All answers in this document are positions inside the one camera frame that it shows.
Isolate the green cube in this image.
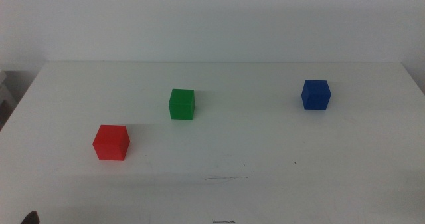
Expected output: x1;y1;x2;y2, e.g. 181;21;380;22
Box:
168;88;196;121

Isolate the blue cube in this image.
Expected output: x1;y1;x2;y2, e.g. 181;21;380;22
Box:
301;79;332;111

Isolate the red cube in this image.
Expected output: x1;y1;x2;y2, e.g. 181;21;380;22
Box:
92;124;131;162

